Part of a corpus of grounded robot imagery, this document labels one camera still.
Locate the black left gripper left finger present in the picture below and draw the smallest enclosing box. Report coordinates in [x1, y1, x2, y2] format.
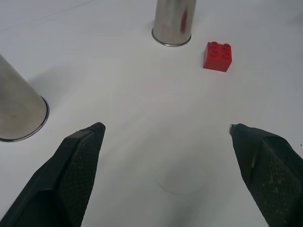
[0, 122, 106, 227]

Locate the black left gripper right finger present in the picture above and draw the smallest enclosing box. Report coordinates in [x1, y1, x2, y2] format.
[229, 123, 303, 227]

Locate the stainless steel cup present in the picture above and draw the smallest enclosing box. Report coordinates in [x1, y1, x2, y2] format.
[0, 54, 50, 142]
[151, 0, 197, 47]

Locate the red toy building brick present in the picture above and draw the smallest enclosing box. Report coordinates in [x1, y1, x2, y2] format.
[203, 41, 232, 71]

